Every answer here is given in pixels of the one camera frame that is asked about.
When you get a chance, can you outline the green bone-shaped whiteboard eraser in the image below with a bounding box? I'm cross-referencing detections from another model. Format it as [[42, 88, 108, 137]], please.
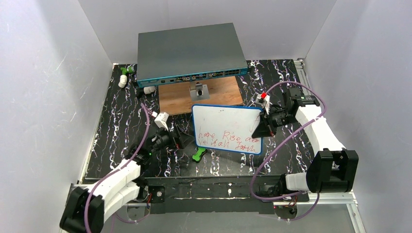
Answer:
[[192, 147, 207, 163]]

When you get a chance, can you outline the blue-framed small whiteboard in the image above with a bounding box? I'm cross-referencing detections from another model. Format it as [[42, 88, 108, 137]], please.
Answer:
[[191, 104, 263, 154]]

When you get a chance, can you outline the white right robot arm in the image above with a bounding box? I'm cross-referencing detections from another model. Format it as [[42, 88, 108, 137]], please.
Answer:
[[252, 88, 359, 200]]

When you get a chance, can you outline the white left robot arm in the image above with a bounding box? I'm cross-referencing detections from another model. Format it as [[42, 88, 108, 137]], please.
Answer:
[[59, 126, 195, 233]]

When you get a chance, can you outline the white pipe elbow fitting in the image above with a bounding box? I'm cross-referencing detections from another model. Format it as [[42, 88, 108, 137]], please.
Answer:
[[118, 75, 128, 88]]

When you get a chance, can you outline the white and black pipe fitting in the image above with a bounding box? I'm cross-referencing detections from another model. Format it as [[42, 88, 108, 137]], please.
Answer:
[[136, 86, 156, 99]]

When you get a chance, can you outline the brown wooden board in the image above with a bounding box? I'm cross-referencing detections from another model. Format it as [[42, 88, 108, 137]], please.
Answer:
[[158, 76, 243, 116]]

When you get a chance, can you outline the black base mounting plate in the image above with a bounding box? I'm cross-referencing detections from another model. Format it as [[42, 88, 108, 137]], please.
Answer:
[[137, 175, 290, 214]]

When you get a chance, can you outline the green and white pipe fitting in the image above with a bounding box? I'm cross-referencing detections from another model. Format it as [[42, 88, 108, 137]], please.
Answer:
[[120, 66, 136, 75]]

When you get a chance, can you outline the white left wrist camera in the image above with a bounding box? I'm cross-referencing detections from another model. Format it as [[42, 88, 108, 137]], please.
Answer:
[[152, 112, 169, 131]]

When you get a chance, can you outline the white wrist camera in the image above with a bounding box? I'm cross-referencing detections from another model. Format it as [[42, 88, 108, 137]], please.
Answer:
[[255, 92, 271, 113], [152, 112, 169, 131]]

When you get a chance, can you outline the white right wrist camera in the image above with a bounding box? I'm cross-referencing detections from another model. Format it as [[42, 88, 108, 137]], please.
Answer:
[[255, 92, 271, 113]]

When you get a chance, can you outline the metal bracket with black knob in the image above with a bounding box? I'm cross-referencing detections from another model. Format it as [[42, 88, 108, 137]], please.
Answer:
[[189, 82, 210, 101]]

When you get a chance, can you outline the right aluminium side rail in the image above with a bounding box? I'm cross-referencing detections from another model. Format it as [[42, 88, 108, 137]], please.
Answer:
[[293, 58, 310, 87]]

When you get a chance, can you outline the grey network switch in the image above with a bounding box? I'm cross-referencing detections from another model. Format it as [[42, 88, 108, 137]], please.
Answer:
[[136, 23, 250, 87]]

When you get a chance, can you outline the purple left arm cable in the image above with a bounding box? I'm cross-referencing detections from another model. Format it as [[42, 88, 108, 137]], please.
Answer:
[[83, 102, 159, 233]]

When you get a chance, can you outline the aluminium extrusion frame rail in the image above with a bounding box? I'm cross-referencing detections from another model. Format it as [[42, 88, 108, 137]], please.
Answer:
[[60, 182, 367, 233]]

